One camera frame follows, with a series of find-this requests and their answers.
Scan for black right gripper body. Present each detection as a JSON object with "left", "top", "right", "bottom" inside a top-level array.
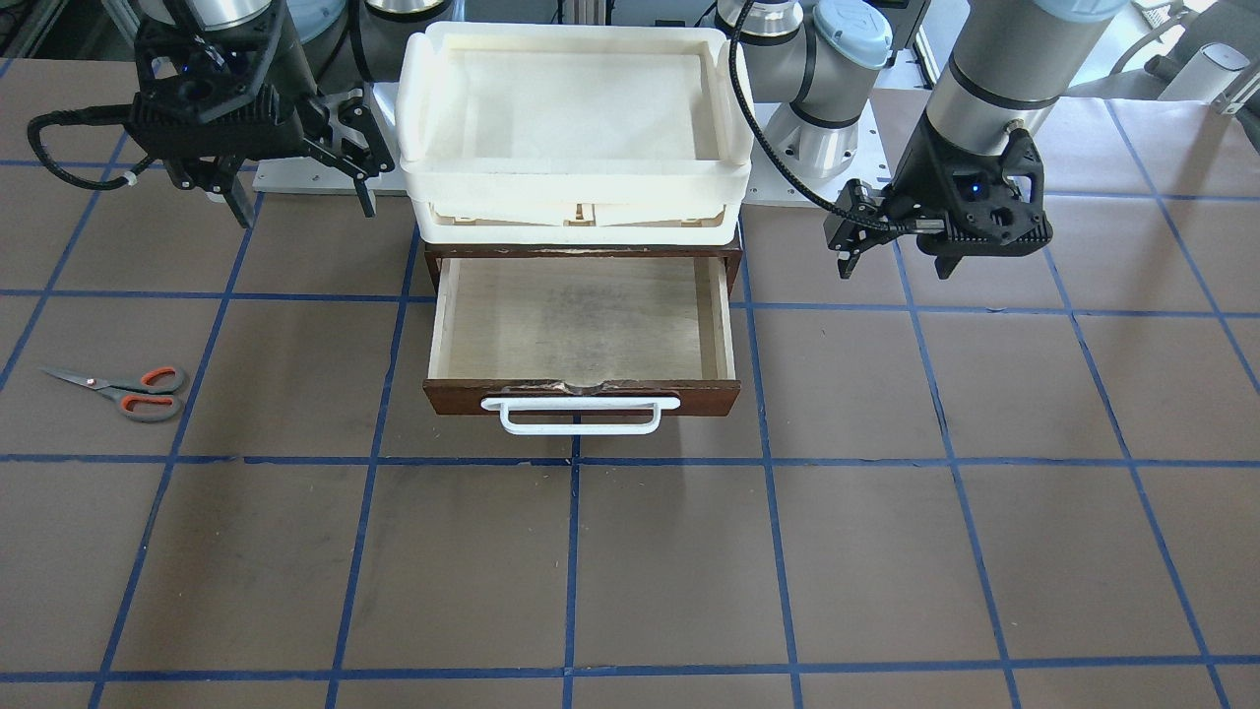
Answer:
[{"left": 258, "top": 29, "right": 396, "bottom": 186}]

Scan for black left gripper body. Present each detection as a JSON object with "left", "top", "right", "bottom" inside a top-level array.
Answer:
[{"left": 825, "top": 126, "right": 946, "bottom": 256}]

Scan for orange grey scissors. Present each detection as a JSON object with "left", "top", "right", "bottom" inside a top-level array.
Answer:
[{"left": 40, "top": 366, "right": 186, "bottom": 422}]

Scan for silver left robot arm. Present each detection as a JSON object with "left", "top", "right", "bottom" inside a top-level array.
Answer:
[{"left": 713, "top": 1, "right": 1121, "bottom": 280}]

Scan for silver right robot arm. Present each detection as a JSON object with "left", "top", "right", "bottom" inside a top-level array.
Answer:
[{"left": 123, "top": 1, "right": 396, "bottom": 228}]

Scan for open wooden drawer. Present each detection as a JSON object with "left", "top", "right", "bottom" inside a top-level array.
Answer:
[{"left": 423, "top": 256, "right": 741, "bottom": 416}]

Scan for dark brown wooden cabinet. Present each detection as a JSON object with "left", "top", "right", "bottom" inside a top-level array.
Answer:
[{"left": 421, "top": 227, "right": 743, "bottom": 292}]

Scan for white foam tray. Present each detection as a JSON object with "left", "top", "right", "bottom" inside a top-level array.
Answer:
[{"left": 396, "top": 21, "right": 752, "bottom": 246}]

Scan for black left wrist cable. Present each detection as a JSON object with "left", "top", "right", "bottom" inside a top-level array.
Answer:
[{"left": 728, "top": 0, "right": 926, "bottom": 235}]

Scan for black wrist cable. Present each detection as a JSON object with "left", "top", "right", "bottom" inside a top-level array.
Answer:
[
  {"left": 26, "top": 106, "right": 158, "bottom": 191},
  {"left": 728, "top": 0, "right": 926, "bottom": 235}
]

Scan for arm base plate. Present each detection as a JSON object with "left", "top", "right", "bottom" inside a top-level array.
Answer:
[
  {"left": 252, "top": 84, "right": 404, "bottom": 196},
  {"left": 743, "top": 103, "right": 892, "bottom": 207}
]

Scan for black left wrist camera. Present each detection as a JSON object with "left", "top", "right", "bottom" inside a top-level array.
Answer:
[{"left": 916, "top": 127, "right": 1053, "bottom": 257}]

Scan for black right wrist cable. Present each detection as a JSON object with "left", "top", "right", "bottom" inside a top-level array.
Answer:
[{"left": 26, "top": 106, "right": 158, "bottom": 191}]

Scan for white drawer handle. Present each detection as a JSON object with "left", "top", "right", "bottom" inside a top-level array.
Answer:
[{"left": 478, "top": 394, "right": 680, "bottom": 436}]

